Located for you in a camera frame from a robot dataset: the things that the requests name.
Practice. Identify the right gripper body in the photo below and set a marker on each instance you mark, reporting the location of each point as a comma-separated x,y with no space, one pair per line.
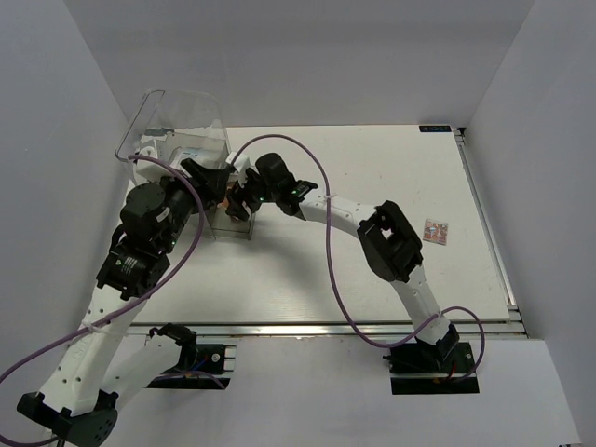
254,192

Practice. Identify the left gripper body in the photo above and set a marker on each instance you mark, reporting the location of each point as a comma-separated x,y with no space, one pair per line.
183,198

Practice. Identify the white blue wipes packet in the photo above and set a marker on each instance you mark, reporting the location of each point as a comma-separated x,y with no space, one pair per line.
182,153

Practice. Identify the clear acrylic makeup organizer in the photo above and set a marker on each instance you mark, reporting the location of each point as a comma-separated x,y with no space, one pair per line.
173,125

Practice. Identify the multicolour square palette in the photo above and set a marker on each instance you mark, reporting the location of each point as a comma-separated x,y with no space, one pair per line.
435,232

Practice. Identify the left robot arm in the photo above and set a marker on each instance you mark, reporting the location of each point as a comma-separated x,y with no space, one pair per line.
81,400

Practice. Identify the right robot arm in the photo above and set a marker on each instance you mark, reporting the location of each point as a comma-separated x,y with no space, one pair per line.
390,245

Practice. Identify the black blue table label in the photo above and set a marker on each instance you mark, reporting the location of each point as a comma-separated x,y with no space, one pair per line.
435,129

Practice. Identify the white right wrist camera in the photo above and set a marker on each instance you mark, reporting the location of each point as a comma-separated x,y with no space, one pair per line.
238,163

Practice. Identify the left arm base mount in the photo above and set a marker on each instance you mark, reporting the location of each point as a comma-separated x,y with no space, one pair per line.
200,365

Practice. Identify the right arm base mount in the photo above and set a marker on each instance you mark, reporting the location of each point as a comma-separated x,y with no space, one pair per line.
412,373

